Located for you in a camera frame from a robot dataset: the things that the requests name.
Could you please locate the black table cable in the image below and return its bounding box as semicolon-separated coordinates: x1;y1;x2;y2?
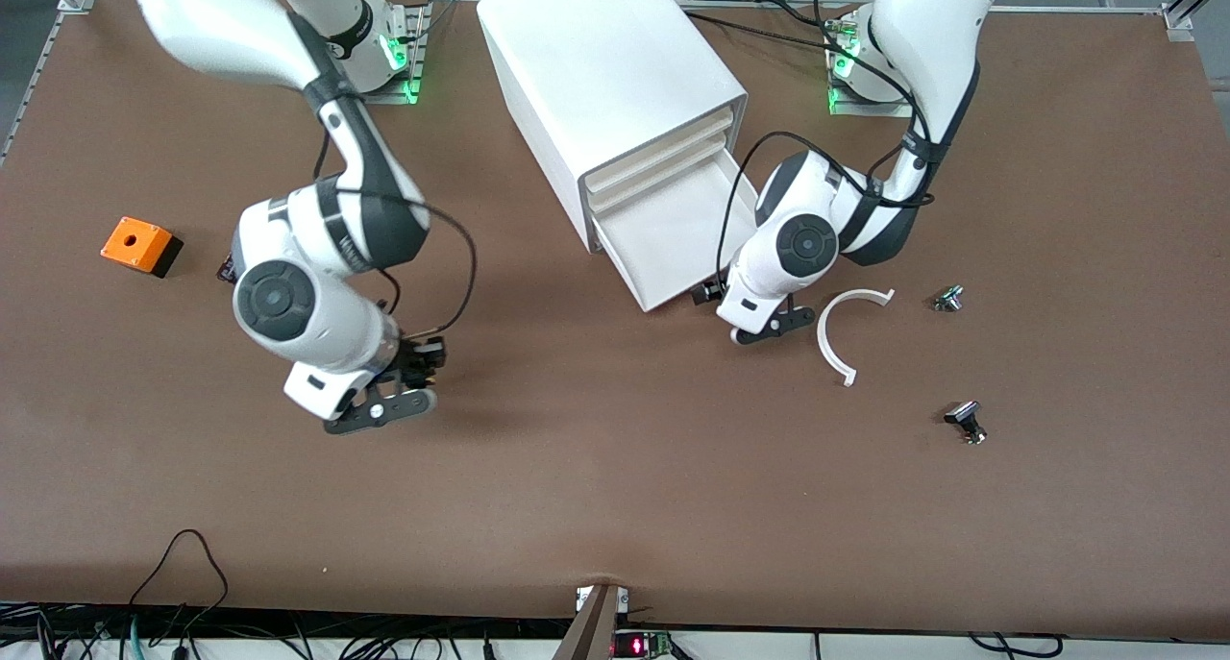
680;0;866;54

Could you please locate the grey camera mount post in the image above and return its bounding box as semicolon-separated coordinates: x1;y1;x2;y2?
551;583;621;660

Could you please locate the white curved plastic arc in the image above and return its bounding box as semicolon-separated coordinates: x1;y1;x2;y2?
816;288;897;388

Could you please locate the orange button box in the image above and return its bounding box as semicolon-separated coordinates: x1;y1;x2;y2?
100;216;184;279

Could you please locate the circuit board with red display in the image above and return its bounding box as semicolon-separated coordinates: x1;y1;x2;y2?
613;629;674;659

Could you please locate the thin black cable loop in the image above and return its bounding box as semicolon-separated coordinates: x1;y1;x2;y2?
125;529;230;632

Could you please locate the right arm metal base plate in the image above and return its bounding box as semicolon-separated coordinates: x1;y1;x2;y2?
357;0;429;106

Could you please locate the white drawer cabinet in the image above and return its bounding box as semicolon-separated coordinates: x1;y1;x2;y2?
476;0;749;255

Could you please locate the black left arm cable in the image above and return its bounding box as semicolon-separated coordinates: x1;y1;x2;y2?
716;0;941;281

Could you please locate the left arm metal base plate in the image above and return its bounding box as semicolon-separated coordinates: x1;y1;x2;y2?
826;21;916;119

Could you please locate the tangle of black cables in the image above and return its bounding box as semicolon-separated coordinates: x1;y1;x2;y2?
0;602;578;660

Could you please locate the cream cabinet drawer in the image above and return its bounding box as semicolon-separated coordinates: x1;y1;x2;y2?
582;106;739;196
584;127;739;215
594;151;762;313

